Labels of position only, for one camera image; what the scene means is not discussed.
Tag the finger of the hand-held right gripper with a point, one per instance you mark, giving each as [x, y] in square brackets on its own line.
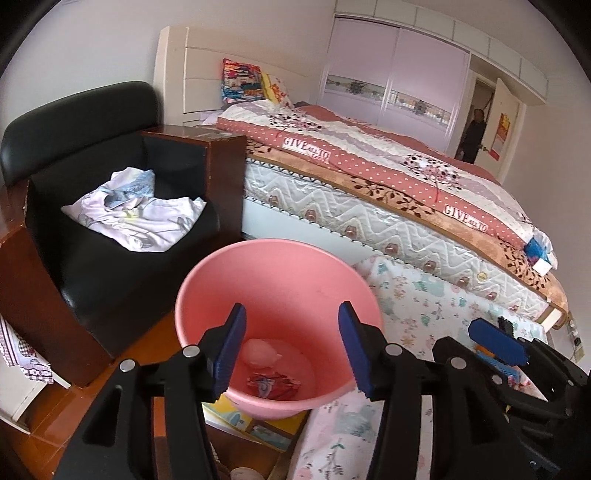
[551, 369]
[494, 341]

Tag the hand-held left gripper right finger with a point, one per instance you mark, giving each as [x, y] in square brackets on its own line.
[355, 350]

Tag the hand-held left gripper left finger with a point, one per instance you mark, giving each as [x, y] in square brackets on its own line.
[228, 346]

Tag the pink plastic bucket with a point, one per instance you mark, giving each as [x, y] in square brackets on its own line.
[277, 277]

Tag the translucent plastic bag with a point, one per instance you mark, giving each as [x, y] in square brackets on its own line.
[258, 353]

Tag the red snack wrapper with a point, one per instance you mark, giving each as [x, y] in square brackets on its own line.
[272, 385]

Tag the animal-print floor mat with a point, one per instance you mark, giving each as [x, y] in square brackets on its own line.
[415, 300]

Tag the yellow illustrated board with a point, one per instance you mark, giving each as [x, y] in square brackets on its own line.
[263, 434]

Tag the blue white packet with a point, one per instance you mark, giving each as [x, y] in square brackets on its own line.
[535, 249]

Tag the pale round object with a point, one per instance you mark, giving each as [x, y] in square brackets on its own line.
[242, 473]

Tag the white quilted mattress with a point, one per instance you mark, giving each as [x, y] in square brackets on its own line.
[369, 221]

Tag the white printed cloth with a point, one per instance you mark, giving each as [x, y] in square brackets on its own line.
[152, 221]

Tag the bed with patterned quilt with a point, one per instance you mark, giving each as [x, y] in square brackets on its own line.
[383, 189]

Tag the red door poster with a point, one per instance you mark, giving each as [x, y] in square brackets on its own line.
[502, 136]

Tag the checked cloth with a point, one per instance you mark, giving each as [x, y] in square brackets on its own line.
[23, 355]

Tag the pink dotted floral quilt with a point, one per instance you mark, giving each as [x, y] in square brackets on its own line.
[369, 138]

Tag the white room door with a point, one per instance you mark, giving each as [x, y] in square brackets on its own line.
[496, 97]

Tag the yellow white pillow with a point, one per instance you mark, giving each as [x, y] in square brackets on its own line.
[277, 92]

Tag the colourful patterned pillow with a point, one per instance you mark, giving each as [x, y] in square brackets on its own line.
[240, 83]

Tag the black leather wooden armchair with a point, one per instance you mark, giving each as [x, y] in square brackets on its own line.
[92, 120]

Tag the cream bed headboard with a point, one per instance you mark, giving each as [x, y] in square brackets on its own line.
[198, 69]

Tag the lilac sliding-door wardrobe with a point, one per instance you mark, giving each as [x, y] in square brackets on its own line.
[360, 60]

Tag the white overhead cabinets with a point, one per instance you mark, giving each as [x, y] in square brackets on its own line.
[461, 23]

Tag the wall socket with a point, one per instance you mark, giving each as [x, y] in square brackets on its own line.
[576, 341]

